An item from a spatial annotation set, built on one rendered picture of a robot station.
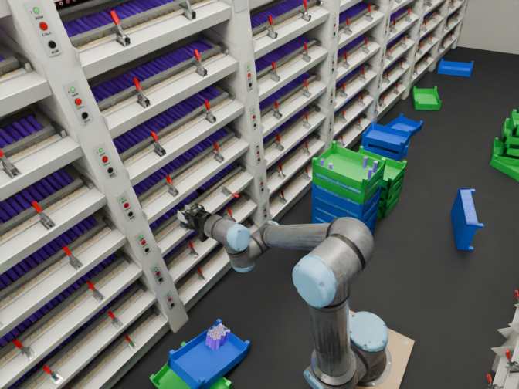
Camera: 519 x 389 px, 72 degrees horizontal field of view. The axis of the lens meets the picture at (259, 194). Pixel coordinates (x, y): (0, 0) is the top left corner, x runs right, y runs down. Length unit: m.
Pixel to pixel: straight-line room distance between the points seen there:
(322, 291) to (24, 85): 0.88
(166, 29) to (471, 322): 1.79
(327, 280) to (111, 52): 0.86
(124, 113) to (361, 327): 1.10
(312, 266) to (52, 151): 0.78
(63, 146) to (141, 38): 0.40
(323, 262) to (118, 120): 0.77
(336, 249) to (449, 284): 1.31
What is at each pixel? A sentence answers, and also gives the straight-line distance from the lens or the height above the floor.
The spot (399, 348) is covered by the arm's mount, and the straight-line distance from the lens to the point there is 1.71.
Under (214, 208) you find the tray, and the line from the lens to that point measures 1.67.
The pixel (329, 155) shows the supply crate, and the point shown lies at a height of 0.49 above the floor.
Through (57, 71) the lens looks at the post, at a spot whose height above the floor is 1.32.
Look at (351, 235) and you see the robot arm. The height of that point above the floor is 0.97.
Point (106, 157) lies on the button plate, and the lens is 1.22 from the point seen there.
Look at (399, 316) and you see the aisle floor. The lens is 1.94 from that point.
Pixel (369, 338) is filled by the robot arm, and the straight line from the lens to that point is 1.41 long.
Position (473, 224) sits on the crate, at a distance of 2.16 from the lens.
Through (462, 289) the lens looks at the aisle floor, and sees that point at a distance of 2.13.
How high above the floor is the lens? 1.64
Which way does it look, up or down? 41 degrees down
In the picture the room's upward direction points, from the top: 7 degrees counter-clockwise
